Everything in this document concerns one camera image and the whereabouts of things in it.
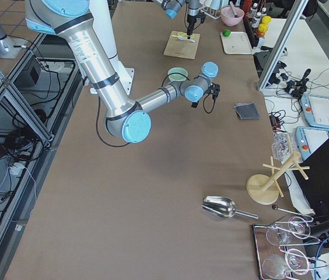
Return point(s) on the pink bowl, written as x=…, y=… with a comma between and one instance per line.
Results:
x=228, y=17

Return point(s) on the black power box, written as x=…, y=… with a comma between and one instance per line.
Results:
x=29, y=75

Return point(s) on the clear plastic container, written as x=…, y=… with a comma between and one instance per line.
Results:
x=283, y=146

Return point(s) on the wooden cutting board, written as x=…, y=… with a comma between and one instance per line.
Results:
x=180, y=48

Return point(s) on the wooden mug tree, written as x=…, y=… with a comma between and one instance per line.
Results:
x=266, y=190

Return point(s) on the grey folded cloth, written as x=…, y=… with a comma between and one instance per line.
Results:
x=246, y=111

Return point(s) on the lower wine glass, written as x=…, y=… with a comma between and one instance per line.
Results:
x=293, y=262

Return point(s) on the metal scoop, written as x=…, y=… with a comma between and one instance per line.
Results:
x=224, y=207

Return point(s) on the mint green bowl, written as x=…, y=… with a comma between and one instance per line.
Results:
x=177, y=74

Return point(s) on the white wire cup rack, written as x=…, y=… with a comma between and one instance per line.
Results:
x=212, y=8

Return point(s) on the upper teach pendant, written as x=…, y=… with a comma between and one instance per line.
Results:
x=316, y=110

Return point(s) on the teach pendant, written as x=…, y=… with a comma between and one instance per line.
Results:
x=316, y=110
x=309, y=139

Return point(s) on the white plastic spoon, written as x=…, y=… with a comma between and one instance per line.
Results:
x=185, y=38

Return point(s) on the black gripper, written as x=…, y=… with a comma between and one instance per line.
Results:
x=194, y=104
x=192, y=20

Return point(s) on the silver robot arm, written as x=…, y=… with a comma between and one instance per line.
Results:
x=193, y=13
x=125, y=118

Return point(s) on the wine glass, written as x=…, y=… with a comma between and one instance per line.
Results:
x=293, y=262
x=282, y=233

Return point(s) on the green lime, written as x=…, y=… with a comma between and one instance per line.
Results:
x=226, y=33

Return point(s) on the aluminium frame post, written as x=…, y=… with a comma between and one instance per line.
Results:
x=291, y=21

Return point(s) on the lower teach pendant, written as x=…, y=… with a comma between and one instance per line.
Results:
x=309, y=139

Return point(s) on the yellow sauce bottle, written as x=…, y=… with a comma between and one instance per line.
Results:
x=263, y=26

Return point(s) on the upper wine glass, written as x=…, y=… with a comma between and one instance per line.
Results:
x=282, y=233

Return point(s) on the white rectangular tray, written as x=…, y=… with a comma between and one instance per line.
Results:
x=236, y=43

